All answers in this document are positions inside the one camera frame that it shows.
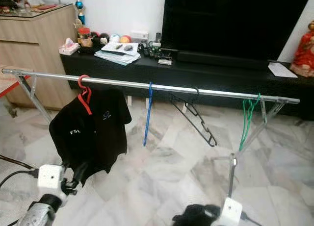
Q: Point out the black low TV console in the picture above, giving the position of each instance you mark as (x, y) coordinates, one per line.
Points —
(225, 81)

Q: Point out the small white box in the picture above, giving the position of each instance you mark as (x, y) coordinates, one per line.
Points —
(165, 62)

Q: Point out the red gold Buddha statue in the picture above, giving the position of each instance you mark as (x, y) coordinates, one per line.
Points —
(304, 52)

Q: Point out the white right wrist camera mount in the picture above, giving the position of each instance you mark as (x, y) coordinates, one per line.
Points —
(231, 212)

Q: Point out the red flat tray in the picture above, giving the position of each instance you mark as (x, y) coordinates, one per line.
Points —
(45, 7)

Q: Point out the black soundbar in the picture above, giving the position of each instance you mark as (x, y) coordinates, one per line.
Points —
(221, 59)

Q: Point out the blue gold trophy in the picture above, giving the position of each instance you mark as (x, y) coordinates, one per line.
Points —
(79, 5)

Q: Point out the white paper sheet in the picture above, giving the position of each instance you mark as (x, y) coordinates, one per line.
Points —
(282, 70)

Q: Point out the stack of white papers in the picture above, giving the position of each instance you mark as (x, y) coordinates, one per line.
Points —
(117, 53)

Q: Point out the black polo shirt large print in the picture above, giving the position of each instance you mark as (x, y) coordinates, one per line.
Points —
(196, 216)

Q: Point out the black polo shirt FSL print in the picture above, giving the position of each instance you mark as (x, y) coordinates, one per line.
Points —
(88, 138)

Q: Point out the red lid jar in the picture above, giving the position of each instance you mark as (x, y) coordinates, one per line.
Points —
(84, 38)

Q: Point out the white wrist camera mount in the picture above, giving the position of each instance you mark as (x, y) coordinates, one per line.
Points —
(51, 177)
(231, 212)

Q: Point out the light wooden cabinet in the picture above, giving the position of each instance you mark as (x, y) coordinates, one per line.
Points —
(39, 47)

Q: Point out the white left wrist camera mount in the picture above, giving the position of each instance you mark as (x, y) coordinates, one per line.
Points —
(51, 177)

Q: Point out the pink tissue box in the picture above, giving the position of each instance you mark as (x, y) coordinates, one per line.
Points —
(68, 47)

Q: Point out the red plastic hanger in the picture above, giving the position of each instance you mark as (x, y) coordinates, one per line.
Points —
(86, 102)

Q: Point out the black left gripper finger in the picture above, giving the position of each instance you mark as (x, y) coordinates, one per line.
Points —
(81, 170)

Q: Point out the black flat television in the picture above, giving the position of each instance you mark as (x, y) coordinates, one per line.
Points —
(225, 25)

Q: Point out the white socket box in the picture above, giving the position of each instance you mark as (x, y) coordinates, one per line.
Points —
(139, 36)

